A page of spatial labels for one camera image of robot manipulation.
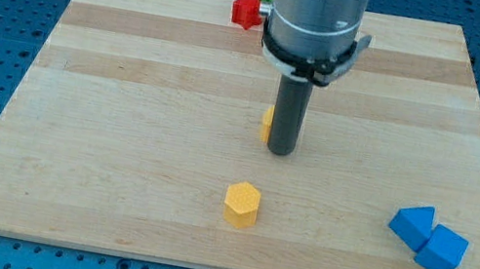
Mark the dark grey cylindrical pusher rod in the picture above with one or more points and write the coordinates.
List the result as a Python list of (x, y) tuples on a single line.
[(289, 110)]

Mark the black mounting clamp ring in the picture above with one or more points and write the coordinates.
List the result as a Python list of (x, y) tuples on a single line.
[(319, 72)]

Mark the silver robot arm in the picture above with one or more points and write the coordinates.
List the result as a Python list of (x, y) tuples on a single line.
[(312, 43)]

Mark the yellow hexagon block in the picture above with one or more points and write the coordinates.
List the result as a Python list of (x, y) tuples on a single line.
[(241, 204)]

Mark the yellow block behind rod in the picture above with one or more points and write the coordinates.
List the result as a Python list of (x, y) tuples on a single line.
[(266, 121)]

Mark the red star block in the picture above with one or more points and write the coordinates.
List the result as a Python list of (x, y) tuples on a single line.
[(246, 13)]

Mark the wooden board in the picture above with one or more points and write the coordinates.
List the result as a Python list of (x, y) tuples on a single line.
[(136, 115)]

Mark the blue triangle block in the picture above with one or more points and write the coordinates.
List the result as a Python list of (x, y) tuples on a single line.
[(413, 226)]

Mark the blue cube block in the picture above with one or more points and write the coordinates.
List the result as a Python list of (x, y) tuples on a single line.
[(445, 249)]

